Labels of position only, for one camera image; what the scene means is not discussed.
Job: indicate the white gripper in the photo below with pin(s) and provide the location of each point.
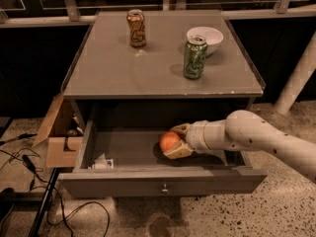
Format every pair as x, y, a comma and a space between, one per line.
196, 136

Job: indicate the orange fruit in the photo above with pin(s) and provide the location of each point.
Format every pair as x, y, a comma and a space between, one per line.
168, 140

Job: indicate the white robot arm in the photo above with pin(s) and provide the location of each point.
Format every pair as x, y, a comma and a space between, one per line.
241, 130

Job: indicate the metal drawer knob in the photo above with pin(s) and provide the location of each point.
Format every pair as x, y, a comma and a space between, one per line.
165, 190

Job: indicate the open grey top drawer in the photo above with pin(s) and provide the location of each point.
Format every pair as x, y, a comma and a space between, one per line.
129, 133

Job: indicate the white paper scrap in drawer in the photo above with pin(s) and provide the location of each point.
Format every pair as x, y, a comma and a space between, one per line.
102, 162

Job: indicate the grey cabinet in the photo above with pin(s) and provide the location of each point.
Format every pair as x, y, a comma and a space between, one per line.
110, 68

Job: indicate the green soda can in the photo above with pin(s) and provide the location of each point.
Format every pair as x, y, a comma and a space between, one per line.
194, 58

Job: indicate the white bowl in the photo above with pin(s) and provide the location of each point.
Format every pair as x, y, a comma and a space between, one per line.
213, 37

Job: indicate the cardboard box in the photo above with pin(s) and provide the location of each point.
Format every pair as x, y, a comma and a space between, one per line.
62, 149

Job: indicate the orange-brown soda can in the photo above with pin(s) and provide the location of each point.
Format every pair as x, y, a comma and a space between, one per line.
136, 22

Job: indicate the black metal stand leg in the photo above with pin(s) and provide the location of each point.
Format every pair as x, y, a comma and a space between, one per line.
49, 185

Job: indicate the metal window railing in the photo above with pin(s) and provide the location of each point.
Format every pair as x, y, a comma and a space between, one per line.
55, 13

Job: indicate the black plug with cable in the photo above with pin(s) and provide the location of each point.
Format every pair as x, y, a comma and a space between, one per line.
24, 155

